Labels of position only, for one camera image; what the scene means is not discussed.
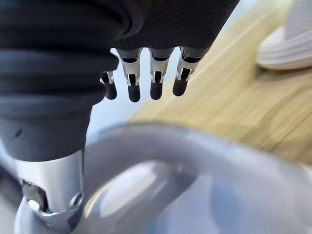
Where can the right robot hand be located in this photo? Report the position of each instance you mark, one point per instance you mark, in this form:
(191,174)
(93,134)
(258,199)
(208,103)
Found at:
(61,73)

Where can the white ribbed slipper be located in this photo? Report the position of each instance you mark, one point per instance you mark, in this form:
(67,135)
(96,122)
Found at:
(287,51)

